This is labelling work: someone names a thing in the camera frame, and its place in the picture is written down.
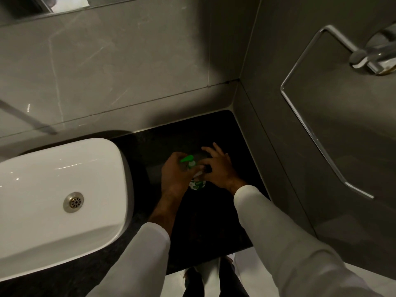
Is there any person's right hand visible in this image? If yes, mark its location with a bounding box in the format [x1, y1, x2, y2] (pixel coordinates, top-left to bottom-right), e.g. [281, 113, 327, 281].
[198, 142, 247, 194]

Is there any grey faucet spout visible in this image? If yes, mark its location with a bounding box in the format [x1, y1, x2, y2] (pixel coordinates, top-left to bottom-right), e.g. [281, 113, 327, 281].
[0, 99, 59, 135]

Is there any metal sink drain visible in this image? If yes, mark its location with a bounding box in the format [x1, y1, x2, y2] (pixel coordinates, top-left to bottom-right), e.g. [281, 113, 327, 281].
[63, 192, 85, 213]

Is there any white ceramic sink basin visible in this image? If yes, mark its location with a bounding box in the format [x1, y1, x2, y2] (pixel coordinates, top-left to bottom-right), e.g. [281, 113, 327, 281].
[0, 138, 134, 282]

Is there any person's left leg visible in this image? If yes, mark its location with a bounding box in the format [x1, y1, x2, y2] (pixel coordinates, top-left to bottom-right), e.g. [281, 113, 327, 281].
[183, 266, 205, 297]

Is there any person's left hand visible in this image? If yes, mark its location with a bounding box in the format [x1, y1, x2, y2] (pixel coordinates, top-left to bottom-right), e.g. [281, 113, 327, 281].
[160, 151, 204, 199]

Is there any person's left forearm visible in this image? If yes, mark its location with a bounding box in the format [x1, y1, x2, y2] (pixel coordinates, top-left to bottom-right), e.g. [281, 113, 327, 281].
[86, 192, 187, 297]

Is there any person's right forearm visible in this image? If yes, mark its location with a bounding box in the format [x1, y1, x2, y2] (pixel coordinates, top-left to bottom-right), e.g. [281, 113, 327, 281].
[225, 179, 385, 297]

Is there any chrome towel ring holder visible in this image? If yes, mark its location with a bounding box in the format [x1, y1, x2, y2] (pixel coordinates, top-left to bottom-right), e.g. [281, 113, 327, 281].
[280, 25, 396, 200]

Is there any green pump soap bottle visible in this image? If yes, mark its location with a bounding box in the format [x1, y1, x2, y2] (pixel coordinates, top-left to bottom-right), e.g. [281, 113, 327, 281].
[179, 155, 207, 192]

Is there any person's leg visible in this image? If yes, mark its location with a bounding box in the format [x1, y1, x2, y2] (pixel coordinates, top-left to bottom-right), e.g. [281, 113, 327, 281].
[183, 266, 205, 297]
[217, 257, 249, 297]

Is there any wall mirror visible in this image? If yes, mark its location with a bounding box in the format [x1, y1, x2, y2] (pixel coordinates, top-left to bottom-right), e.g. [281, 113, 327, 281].
[0, 0, 155, 27]

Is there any person's right leg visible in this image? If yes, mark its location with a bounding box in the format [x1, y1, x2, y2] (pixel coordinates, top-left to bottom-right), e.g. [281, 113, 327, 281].
[217, 257, 249, 297]

